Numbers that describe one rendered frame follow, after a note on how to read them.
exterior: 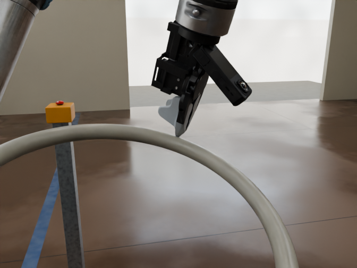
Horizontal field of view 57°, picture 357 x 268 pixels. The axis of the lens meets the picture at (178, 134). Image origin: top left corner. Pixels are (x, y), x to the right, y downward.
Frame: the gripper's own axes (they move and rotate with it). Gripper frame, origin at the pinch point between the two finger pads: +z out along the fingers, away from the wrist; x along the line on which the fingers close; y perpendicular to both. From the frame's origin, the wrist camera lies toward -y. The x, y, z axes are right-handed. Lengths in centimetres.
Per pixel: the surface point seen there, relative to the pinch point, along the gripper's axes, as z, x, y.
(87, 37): 197, -450, 341
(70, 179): 93, -54, 64
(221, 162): 0.2, 3.5, -9.5
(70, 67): 252, -420, 350
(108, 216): 180, -111, 68
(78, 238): 126, -48, 52
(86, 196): 197, -132, 104
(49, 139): 2.0, 16.0, 18.3
